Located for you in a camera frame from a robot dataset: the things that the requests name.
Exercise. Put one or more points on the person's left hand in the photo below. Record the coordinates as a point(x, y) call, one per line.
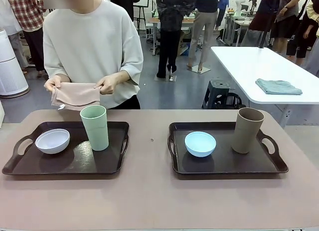
point(107, 85)

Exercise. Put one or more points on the person's right hand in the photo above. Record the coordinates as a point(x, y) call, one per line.
point(52, 84)

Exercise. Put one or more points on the beige cloth mat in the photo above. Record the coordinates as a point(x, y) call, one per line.
point(74, 93)

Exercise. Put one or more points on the pale green tall cup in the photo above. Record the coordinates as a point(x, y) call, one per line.
point(96, 133)

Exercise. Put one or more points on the white bowl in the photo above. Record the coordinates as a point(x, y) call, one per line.
point(52, 146)

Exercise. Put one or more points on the light blue bowl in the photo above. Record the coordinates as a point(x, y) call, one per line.
point(200, 150)

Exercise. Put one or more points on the brown tall cup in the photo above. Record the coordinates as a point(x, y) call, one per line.
point(245, 136)

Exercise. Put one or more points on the blue-grey cloth mat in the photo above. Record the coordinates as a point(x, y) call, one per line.
point(276, 87)

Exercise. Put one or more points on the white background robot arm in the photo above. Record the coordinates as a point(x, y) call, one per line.
point(239, 4)

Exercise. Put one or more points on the person's left forearm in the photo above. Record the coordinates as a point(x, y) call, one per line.
point(122, 76)

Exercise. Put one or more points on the white air purifier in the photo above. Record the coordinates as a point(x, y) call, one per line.
point(12, 73)

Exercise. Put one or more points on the person in cream sweater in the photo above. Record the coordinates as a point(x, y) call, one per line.
point(87, 41)

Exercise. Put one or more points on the figure in red plaid shirt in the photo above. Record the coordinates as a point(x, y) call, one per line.
point(25, 11)

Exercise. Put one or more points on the wooden background desk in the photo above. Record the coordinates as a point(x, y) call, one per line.
point(154, 21)

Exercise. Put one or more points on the figure in white coat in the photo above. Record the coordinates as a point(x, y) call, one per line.
point(7, 16)

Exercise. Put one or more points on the figure in black top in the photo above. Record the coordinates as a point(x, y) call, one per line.
point(127, 1)

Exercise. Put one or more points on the mannequin in dark jacket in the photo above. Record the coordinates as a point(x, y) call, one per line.
point(172, 16)

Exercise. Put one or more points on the mannequin in blue top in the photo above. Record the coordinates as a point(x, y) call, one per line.
point(204, 21)

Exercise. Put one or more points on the black bag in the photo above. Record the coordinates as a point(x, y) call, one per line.
point(234, 101)

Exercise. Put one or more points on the white rounded table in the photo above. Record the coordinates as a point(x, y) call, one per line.
point(249, 66)

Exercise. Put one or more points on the figure in red navy dress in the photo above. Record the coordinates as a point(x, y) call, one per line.
point(264, 16)

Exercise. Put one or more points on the figure in black clothes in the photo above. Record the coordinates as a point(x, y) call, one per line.
point(299, 36)

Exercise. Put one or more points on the person in grey t-shirt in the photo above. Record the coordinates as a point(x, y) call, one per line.
point(289, 6)

